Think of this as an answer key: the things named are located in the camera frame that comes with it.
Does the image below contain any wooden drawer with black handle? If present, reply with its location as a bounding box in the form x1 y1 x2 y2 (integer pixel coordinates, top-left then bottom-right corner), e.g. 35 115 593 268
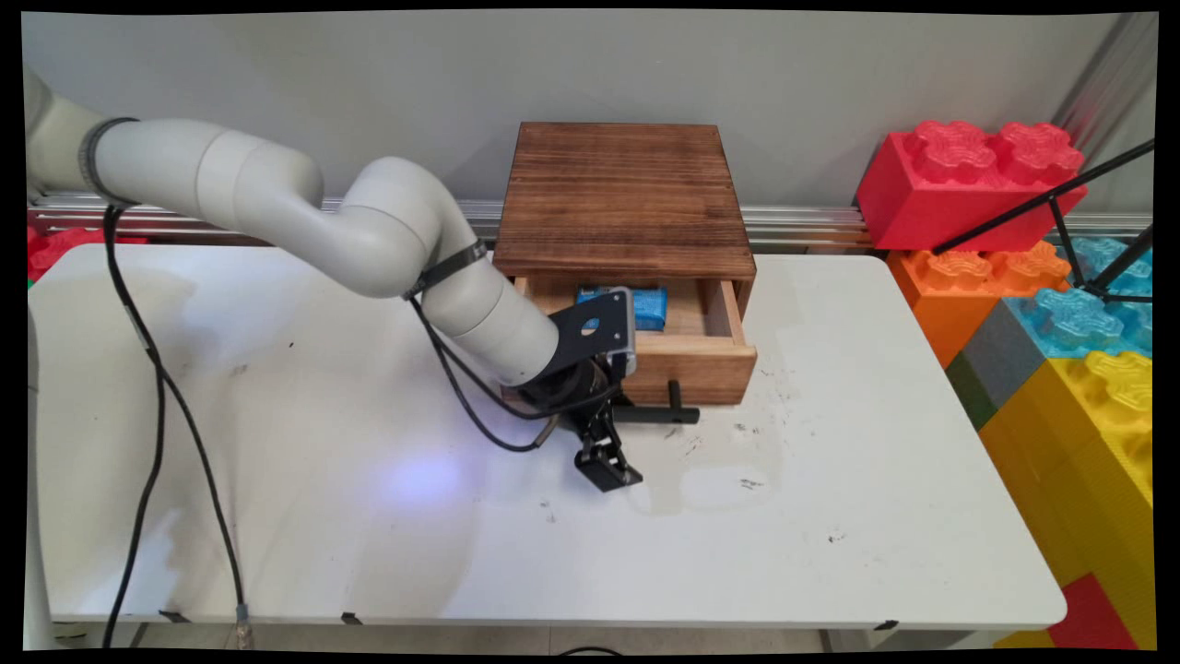
502 275 760 428

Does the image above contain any large red toy brick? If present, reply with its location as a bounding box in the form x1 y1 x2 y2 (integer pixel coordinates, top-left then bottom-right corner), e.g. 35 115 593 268
855 120 1090 255

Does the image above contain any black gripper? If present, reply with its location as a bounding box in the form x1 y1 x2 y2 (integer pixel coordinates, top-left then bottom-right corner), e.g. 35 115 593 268
518 358 644 493

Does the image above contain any grey toy brick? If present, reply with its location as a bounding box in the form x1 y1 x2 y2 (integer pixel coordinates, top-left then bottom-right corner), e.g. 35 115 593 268
959 300 1049 413

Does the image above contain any translucent blue toy brick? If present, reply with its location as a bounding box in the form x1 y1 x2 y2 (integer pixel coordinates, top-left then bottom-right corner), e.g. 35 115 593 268
1003 237 1154 361

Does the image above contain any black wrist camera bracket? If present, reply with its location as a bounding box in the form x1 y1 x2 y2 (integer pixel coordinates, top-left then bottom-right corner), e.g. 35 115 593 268
542 287 638 381

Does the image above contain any dark green toy brick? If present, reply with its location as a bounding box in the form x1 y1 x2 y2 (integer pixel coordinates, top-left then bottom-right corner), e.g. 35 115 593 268
944 350 998 432

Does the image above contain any thin black cable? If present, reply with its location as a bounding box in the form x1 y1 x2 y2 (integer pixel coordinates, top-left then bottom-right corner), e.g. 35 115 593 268
100 205 169 648

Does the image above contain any black velcro strap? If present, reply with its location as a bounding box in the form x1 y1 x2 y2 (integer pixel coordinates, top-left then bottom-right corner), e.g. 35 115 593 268
77 116 141 207
402 241 489 302

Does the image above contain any small red flat brick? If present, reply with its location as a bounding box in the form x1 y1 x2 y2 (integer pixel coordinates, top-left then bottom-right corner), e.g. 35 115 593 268
1046 572 1140 651

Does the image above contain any aluminium frame post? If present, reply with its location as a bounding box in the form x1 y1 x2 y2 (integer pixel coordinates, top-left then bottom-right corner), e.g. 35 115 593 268
1051 13 1159 169

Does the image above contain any black tripod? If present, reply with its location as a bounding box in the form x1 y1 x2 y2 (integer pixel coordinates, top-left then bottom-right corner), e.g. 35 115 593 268
931 138 1156 306

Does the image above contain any large yellow toy brick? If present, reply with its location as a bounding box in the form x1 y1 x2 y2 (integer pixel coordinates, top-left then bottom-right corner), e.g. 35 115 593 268
977 350 1156 651

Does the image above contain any orange toy brick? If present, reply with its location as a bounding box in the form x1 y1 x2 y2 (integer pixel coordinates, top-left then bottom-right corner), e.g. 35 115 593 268
887 242 1073 370

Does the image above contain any aluminium rail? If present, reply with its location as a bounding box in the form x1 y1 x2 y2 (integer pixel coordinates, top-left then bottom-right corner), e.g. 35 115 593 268
27 191 1154 255

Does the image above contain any long black wrist cable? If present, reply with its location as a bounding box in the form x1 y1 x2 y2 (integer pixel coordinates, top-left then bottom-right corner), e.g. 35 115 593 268
407 297 560 454

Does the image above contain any black cable with metal plug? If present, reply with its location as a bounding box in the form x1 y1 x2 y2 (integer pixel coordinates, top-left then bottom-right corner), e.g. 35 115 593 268
103 205 254 648

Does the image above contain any brown wooden drawer cabinet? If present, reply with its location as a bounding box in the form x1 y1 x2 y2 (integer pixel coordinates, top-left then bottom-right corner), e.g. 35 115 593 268
491 122 759 319

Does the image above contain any blue snack packet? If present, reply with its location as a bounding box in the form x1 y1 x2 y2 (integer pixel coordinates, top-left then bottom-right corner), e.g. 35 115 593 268
575 285 669 332

